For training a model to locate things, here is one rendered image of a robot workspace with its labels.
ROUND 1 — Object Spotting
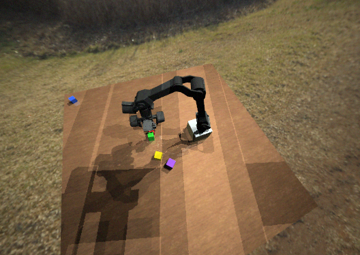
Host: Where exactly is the purple block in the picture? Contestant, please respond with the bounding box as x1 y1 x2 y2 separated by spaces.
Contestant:
166 158 176 169

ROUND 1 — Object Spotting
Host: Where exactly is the blue cube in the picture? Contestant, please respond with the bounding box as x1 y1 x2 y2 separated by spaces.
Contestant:
68 96 78 104

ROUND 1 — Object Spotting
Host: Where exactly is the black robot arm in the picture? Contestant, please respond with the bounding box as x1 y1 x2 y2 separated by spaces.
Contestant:
121 75 211 133

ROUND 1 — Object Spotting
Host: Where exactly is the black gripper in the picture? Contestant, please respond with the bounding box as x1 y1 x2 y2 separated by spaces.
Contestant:
130 111 165 127

